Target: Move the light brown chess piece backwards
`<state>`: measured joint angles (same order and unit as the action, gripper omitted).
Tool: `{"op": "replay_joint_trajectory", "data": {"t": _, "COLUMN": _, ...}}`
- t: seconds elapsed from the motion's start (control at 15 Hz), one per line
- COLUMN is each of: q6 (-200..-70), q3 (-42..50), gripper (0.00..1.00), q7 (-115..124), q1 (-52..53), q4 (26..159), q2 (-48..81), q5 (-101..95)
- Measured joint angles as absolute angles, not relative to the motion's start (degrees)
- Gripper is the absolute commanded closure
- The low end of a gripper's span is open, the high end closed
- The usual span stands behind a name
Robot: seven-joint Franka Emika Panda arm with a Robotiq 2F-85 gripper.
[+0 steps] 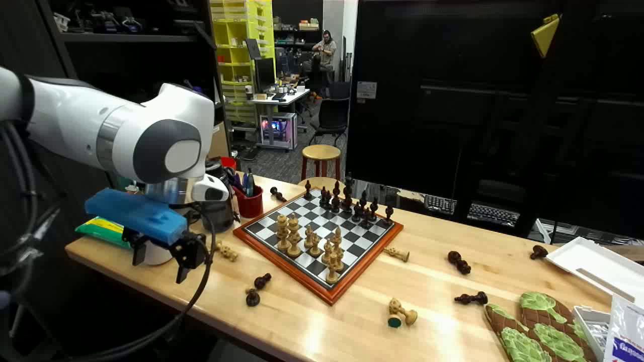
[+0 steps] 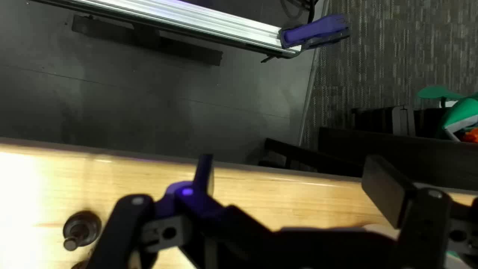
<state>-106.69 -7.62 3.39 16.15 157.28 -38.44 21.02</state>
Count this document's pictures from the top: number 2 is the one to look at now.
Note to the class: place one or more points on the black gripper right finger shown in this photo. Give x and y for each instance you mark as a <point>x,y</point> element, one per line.
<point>389,192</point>

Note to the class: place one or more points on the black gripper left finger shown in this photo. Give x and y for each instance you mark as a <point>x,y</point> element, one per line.
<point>204,174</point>

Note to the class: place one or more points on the dark brown chess piece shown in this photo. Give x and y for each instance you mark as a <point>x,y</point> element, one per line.
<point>83,228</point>

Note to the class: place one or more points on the black storage bin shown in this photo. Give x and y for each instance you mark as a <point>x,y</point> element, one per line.
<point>398,150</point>

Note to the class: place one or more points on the black stand leg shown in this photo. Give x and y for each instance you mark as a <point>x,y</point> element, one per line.
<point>304,156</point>

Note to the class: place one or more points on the green white plastic object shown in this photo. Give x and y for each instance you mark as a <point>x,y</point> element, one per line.
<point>464,115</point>

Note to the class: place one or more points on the black flat bar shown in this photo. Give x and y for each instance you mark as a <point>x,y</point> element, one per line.
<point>150,38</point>

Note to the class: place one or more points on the blue clamp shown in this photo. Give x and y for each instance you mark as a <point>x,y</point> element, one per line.
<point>314,31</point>

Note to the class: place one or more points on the aluminium profile rail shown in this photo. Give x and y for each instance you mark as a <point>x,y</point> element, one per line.
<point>199,20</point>

